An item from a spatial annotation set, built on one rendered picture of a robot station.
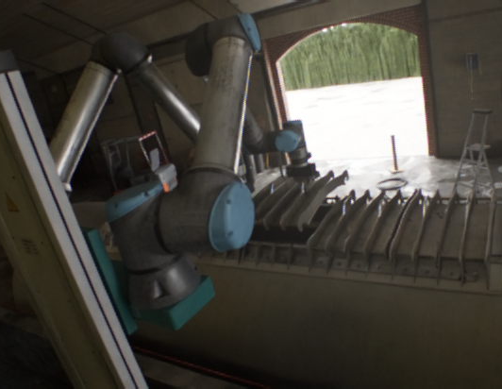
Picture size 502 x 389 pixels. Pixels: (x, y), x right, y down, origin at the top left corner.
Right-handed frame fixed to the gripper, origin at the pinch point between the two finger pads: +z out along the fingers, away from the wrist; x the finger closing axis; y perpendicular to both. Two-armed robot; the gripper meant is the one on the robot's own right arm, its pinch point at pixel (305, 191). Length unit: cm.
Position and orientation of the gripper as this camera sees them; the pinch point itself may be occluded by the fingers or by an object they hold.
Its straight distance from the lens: 191.6
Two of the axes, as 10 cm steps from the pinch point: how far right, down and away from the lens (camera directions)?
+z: 2.1, 9.1, 3.5
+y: -4.9, 4.1, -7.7
